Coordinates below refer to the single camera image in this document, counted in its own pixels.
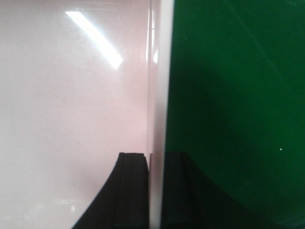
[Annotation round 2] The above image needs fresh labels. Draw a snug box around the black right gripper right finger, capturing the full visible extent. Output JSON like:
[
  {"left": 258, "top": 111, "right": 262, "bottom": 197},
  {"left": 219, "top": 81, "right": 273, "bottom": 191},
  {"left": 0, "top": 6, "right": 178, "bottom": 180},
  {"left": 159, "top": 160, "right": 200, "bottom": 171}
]
[{"left": 161, "top": 152, "right": 279, "bottom": 229}]

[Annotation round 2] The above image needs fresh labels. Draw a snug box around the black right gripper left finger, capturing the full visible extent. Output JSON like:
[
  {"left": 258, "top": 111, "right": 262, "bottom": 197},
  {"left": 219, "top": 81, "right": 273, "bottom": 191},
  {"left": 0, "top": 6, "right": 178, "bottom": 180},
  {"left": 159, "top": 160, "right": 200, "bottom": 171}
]
[{"left": 73, "top": 153, "right": 149, "bottom": 229}]

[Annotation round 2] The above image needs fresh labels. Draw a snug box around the pink plastic bin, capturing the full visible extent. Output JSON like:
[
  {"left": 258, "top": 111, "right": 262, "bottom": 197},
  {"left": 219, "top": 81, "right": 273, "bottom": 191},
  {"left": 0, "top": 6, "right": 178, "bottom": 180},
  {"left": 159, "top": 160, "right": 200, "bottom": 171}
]
[{"left": 0, "top": 0, "right": 174, "bottom": 229}]

